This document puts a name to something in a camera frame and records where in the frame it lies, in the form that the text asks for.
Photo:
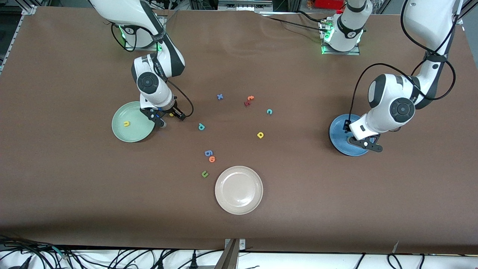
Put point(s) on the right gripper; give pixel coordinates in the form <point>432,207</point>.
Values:
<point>172,110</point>

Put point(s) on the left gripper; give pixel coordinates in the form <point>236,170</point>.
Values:
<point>346,125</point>

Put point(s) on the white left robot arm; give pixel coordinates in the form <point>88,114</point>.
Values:
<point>429,18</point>

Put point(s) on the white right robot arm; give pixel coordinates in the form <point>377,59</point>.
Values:
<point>123,9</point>

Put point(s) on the blue plate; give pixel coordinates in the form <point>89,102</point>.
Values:
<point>338,141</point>

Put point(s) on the green plate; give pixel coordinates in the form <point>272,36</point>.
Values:
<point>130,133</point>

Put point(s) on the brown table cover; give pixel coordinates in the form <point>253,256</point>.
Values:
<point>298,209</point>

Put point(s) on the beige plate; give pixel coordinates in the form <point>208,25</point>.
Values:
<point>239,190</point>

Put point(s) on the red box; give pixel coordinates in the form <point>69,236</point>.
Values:
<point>328,3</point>

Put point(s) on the black plug connector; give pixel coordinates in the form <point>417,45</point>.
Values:
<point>22,263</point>

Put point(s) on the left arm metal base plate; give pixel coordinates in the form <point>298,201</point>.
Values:
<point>338,53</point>

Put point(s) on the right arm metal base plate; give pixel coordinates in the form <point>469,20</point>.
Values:
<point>163,22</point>

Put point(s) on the aluminium rail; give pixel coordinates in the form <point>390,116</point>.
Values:
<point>242,5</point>

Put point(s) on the aluminium frame profile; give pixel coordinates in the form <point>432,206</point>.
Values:
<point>28,9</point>
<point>460,18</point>

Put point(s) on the metal table bracket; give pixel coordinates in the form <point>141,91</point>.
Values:
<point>231,257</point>

